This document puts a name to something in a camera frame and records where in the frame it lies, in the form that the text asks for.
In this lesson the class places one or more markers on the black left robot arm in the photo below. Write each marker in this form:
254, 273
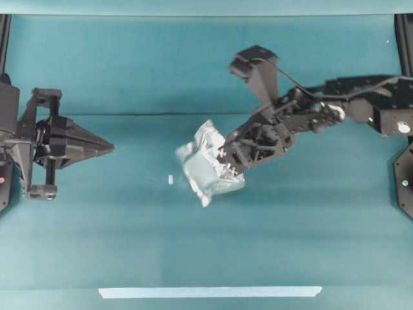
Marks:
9, 108

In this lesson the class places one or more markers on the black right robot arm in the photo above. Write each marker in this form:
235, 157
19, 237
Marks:
382, 102

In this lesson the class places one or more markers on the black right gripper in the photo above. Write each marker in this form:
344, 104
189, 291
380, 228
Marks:
268, 133

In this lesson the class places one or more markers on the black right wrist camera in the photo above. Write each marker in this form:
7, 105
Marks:
256, 66

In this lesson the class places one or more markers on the black left frame rail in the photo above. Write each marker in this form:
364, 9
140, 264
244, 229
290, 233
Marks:
5, 20

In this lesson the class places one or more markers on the light blue tape strip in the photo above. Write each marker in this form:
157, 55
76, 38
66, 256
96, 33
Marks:
211, 292

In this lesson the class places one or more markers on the black right frame rail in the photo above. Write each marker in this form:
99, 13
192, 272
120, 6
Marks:
403, 32

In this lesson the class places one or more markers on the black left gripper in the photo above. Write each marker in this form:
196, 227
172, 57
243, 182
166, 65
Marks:
33, 136

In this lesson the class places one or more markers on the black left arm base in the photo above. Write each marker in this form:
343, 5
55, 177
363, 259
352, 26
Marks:
7, 179

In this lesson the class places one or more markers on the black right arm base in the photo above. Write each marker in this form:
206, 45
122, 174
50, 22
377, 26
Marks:
402, 167

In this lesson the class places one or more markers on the teal table cloth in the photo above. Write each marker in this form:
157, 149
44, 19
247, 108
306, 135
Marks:
325, 214

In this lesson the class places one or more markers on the black frame rail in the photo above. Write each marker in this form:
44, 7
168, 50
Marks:
5, 20
403, 32

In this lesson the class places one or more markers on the silver zip bag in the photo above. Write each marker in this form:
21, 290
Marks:
206, 175

